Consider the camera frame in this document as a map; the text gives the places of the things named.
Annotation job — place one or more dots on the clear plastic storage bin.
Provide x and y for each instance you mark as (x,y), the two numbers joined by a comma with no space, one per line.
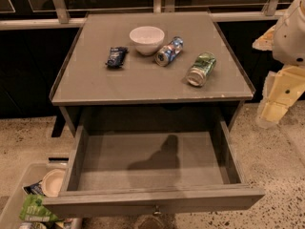
(9,218)

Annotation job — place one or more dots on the metal drawer knob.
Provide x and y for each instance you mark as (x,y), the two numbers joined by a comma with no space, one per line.
(157,211)

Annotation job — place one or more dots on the grey cabinet with top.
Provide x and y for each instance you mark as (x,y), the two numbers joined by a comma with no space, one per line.
(85,78)

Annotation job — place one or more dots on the green chip bag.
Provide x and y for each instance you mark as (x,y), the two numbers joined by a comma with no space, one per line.
(34,210)

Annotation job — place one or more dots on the metal railing frame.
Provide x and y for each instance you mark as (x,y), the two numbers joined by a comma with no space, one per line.
(20,14)

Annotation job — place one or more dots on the open grey top drawer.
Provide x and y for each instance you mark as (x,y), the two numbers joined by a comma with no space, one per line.
(114,174)

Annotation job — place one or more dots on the white ceramic bowl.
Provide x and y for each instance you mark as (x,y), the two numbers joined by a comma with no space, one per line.
(147,39)

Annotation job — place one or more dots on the white bowl in bin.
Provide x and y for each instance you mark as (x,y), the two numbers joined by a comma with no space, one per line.
(52,182)

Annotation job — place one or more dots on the blue soda can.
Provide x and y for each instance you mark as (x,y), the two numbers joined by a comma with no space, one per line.
(169,52)

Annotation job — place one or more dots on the dark blue snack bag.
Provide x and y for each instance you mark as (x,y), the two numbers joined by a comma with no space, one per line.
(116,57)

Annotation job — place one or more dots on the green soda can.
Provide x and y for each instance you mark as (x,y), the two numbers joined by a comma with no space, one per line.
(201,69)

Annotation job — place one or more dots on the dark snack bag in bin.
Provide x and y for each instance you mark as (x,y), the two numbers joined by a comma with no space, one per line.
(34,189)

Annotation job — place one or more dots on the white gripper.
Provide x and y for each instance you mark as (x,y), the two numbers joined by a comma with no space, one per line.
(290,39)

